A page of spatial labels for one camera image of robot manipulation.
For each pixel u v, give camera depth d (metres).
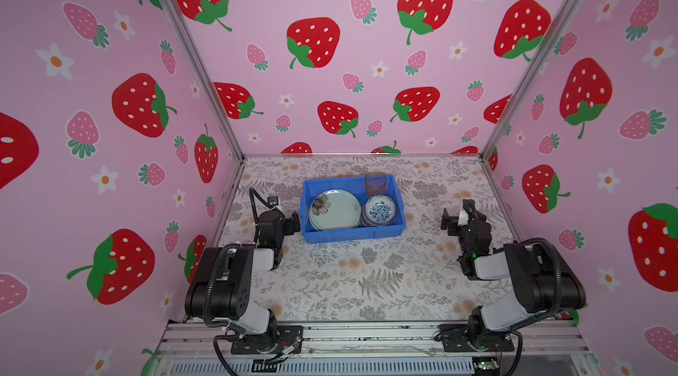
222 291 0.45
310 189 1.04
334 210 0.99
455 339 0.73
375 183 1.20
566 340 0.76
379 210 0.93
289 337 0.74
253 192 0.75
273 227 0.74
